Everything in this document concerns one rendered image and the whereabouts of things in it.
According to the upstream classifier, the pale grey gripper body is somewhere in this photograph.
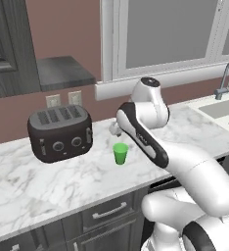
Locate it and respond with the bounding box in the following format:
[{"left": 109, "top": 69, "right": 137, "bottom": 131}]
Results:
[{"left": 108, "top": 118, "right": 123, "bottom": 138}]

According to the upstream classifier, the white wall outlet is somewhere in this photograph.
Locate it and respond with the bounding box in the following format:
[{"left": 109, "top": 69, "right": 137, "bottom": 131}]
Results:
[
  {"left": 68, "top": 89, "right": 83, "bottom": 107},
  {"left": 45, "top": 93, "right": 62, "bottom": 109}
]

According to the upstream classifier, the dark grey shelf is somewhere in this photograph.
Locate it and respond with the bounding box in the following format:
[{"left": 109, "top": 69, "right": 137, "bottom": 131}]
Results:
[{"left": 35, "top": 55, "right": 97, "bottom": 93}]

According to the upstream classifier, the white framed window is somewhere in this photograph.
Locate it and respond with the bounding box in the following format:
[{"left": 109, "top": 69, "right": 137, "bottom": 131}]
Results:
[{"left": 94, "top": 0, "right": 229, "bottom": 102}]

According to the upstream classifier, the dark grey drawer front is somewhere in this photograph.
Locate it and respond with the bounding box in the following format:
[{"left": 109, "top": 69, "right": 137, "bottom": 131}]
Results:
[
  {"left": 0, "top": 227, "right": 46, "bottom": 251},
  {"left": 80, "top": 191, "right": 136, "bottom": 233}
]

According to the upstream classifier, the green cup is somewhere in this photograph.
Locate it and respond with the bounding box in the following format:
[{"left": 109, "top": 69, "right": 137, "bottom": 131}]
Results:
[{"left": 112, "top": 142, "right": 130, "bottom": 166}]

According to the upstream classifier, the dark grey cupboard door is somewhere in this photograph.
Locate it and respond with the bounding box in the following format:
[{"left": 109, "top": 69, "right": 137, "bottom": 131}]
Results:
[{"left": 65, "top": 217, "right": 138, "bottom": 251}]

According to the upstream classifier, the dark grey wall cupboard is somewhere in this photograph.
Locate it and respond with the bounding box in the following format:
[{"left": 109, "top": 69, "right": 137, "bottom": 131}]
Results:
[{"left": 0, "top": 0, "right": 42, "bottom": 101}]

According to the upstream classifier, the black four-slot toaster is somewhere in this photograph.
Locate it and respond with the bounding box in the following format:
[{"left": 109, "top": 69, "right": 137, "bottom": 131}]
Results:
[{"left": 26, "top": 104, "right": 94, "bottom": 164}]

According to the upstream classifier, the grey metal tap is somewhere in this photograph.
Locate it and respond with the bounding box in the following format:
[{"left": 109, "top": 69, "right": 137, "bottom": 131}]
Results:
[{"left": 213, "top": 58, "right": 229, "bottom": 101}]

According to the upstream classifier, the white sink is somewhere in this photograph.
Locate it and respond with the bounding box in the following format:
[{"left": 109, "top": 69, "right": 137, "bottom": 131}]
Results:
[{"left": 187, "top": 89, "right": 229, "bottom": 138}]

